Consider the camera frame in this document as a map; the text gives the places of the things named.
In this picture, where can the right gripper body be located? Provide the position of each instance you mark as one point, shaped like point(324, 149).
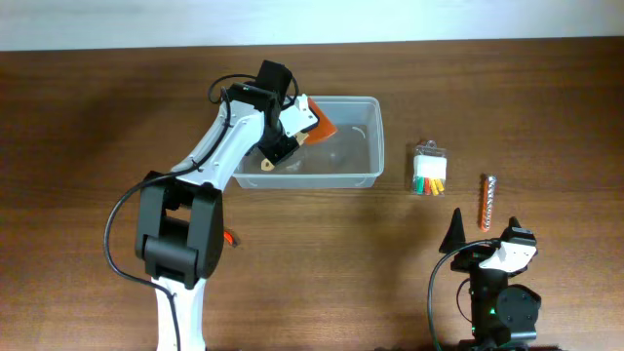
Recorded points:
point(472, 263)

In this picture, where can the clear pack coloured wall plugs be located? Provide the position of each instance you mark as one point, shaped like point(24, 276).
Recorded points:
point(429, 169)

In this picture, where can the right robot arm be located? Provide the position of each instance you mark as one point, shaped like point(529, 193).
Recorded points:
point(502, 315)

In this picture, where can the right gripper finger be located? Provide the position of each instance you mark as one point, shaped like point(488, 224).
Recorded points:
point(514, 223)
point(455, 237)

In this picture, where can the orange handled pliers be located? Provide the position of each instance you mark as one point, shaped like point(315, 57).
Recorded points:
point(230, 239)

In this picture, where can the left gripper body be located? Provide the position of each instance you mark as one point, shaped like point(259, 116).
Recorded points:
point(281, 150)

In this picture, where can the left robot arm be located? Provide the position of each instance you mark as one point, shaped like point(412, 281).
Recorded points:
point(180, 230)

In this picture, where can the clear plastic container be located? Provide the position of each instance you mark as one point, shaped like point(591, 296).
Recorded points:
point(352, 158)

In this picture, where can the orange scraper wooden handle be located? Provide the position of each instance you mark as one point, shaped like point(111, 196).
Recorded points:
point(321, 133)

